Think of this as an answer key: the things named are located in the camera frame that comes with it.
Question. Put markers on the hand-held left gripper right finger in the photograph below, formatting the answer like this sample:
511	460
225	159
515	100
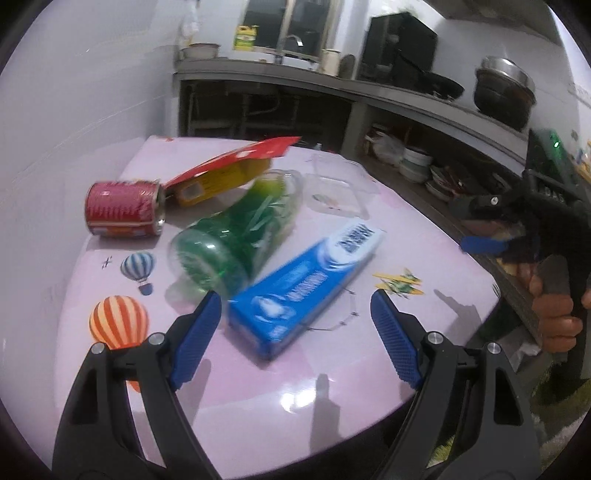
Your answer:
399	339

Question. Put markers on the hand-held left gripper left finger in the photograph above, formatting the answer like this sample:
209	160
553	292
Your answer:
196	341

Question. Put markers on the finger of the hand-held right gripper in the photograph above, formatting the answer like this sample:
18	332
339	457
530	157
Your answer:
482	244
485	205

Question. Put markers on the blue toothpaste box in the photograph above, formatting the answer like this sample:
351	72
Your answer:
295	295

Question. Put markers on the green plastic bottle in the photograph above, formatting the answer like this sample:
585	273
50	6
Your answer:
231	235

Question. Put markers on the red drink can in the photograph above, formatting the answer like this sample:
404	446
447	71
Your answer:
120	207

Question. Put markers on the person's right hand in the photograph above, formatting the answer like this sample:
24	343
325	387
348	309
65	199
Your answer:
556	323

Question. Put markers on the stack of plates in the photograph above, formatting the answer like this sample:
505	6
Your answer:
443	184

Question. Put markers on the stack of white bowls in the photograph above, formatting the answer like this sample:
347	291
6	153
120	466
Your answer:
415	164

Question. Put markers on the black cooking pot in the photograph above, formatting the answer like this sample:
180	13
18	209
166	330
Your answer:
503	97

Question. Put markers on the white plastic bag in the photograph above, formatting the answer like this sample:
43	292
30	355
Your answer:
388	150

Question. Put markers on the black wok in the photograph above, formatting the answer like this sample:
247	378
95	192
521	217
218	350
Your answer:
438	85

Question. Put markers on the clear plastic tray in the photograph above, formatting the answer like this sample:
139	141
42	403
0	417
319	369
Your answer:
341	184

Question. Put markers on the red yellow carton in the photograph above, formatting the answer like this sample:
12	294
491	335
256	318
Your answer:
221	177

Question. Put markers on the black appliance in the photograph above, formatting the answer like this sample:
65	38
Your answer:
397	46

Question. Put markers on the grey round lid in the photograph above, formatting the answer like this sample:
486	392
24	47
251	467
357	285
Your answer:
348	67

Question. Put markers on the grey concrete counter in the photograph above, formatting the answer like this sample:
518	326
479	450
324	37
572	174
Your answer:
323	78

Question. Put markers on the white jug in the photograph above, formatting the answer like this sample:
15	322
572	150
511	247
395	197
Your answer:
331	62

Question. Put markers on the metal faucet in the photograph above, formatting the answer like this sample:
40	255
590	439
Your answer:
286	48

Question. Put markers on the window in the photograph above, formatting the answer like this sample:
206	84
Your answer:
291	23

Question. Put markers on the white bowl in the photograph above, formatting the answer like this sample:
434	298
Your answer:
204	50

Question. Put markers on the yellow green bottle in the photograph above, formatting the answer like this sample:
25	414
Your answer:
244	39

